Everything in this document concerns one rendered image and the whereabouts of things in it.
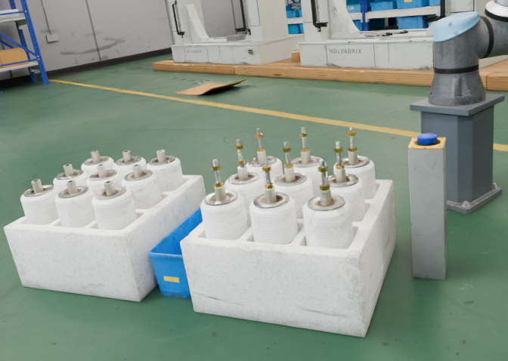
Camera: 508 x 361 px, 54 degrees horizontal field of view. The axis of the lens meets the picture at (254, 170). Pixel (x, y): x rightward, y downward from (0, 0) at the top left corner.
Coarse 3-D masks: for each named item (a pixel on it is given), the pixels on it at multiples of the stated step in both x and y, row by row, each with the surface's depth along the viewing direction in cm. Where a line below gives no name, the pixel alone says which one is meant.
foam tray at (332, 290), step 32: (384, 192) 118; (384, 224) 115; (192, 256) 108; (224, 256) 105; (256, 256) 101; (288, 256) 98; (320, 256) 95; (352, 256) 93; (384, 256) 115; (192, 288) 112; (224, 288) 108; (256, 288) 104; (288, 288) 101; (320, 288) 98; (352, 288) 95; (256, 320) 108; (288, 320) 104; (320, 320) 101; (352, 320) 98
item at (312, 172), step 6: (294, 168) 122; (300, 168) 121; (306, 168) 120; (312, 168) 120; (306, 174) 120; (312, 174) 121; (318, 174) 121; (312, 180) 121; (318, 180) 122; (312, 186) 122; (318, 186) 122; (318, 192) 122
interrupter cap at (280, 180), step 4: (280, 176) 117; (284, 176) 116; (296, 176) 115; (300, 176) 115; (304, 176) 115; (276, 180) 114; (280, 180) 114; (284, 180) 114; (296, 180) 113; (300, 180) 112; (304, 180) 112; (280, 184) 112; (284, 184) 111; (288, 184) 111; (292, 184) 111; (296, 184) 111
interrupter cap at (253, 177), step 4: (248, 172) 122; (252, 172) 122; (232, 176) 121; (236, 176) 121; (248, 176) 121; (252, 176) 119; (256, 176) 119; (228, 180) 118; (232, 180) 118; (236, 180) 118; (240, 180) 118; (244, 180) 117; (248, 180) 117; (252, 180) 116; (236, 184) 116; (240, 184) 116
